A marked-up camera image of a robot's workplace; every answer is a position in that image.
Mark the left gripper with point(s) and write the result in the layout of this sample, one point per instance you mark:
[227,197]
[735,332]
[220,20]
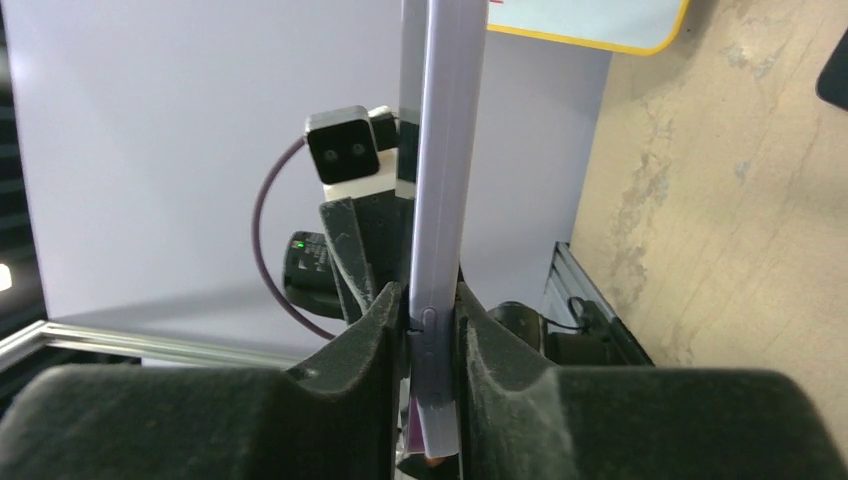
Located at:
[369,242]

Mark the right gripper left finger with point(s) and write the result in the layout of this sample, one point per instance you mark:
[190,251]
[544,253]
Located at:
[332,416]

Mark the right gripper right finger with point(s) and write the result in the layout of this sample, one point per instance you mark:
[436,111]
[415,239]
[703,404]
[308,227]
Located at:
[524,417]

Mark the lavender phone case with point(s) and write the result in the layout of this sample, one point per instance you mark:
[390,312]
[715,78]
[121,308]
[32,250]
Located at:
[443,45]

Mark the black phone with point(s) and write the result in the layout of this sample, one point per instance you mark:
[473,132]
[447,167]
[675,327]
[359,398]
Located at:
[831,85]

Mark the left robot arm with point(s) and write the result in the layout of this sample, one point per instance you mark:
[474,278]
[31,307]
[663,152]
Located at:
[308,280]

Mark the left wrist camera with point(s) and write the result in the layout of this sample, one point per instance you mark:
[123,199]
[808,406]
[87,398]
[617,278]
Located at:
[354,150]

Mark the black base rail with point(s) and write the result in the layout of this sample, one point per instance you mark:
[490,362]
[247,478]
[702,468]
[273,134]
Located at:
[575,325]

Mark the aluminium frame rail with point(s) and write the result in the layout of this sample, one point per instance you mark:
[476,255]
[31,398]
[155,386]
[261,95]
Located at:
[25,342]

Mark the whiteboard with yellow frame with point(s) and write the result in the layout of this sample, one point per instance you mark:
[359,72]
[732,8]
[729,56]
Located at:
[634,27]

